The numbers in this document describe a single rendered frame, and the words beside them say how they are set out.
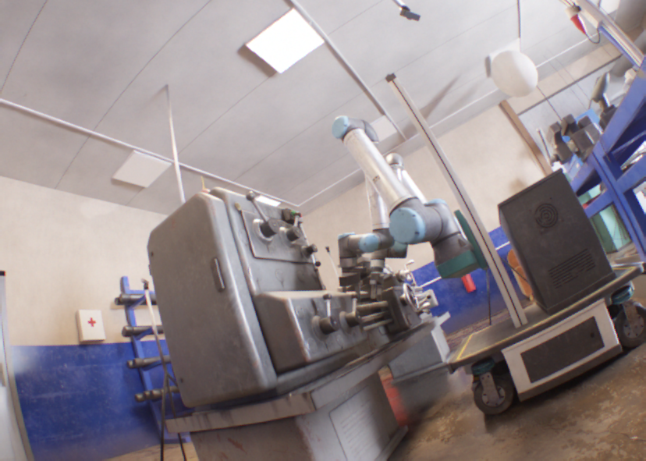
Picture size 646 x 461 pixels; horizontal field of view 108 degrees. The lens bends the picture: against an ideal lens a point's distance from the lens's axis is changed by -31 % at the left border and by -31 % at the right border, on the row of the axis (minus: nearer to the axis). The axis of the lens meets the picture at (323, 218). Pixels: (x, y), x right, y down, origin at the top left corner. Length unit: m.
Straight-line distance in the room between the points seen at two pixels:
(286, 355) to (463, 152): 5.92
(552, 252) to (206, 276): 1.35
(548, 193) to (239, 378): 1.38
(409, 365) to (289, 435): 2.41
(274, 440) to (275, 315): 0.45
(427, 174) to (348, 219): 1.83
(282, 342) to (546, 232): 1.11
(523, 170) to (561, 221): 5.08
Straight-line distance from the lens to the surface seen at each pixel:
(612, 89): 6.23
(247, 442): 1.36
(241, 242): 1.31
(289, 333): 1.16
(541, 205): 1.52
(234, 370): 1.20
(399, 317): 2.25
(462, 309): 6.31
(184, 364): 1.40
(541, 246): 1.50
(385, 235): 1.69
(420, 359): 3.45
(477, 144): 6.73
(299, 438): 1.20
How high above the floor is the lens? 0.57
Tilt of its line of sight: 21 degrees up
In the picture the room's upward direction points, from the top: 21 degrees counter-clockwise
